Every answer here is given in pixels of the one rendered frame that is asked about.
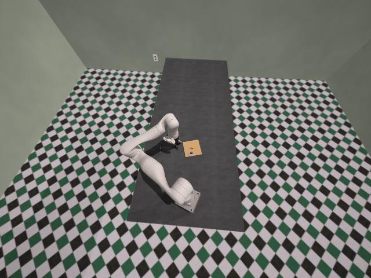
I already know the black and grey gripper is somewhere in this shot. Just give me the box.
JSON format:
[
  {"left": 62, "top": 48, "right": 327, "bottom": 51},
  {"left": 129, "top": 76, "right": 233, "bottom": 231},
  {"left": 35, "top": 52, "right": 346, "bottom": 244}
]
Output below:
[{"left": 174, "top": 137, "right": 182, "bottom": 146}]

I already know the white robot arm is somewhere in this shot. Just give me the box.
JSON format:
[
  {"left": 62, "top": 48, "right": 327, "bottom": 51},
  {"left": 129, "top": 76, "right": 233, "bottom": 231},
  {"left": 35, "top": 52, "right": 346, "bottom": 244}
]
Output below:
[{"left": 120, "top": 113, "right": 194, "bottom": 206}]

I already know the peach flat mat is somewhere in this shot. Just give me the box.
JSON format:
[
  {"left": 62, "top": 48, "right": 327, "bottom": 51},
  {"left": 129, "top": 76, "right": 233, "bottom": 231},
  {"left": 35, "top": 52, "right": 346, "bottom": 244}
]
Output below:
[{"left": 183, "top": 140, "right": 202, "bottom": 157}]

